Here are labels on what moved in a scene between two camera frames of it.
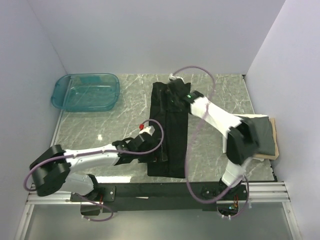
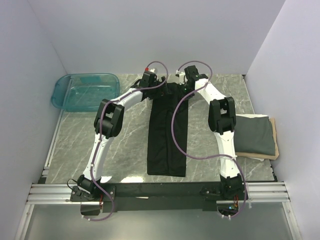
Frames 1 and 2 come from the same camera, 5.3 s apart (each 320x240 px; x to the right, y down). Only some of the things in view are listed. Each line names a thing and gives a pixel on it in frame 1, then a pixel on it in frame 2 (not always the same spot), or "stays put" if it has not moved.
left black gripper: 153,157 → 161,92
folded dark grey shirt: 258,133 stays put
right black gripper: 169,94 → 181,93
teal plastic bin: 86,92 stays put
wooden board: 268,157 stays put
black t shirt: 172,123 stays put
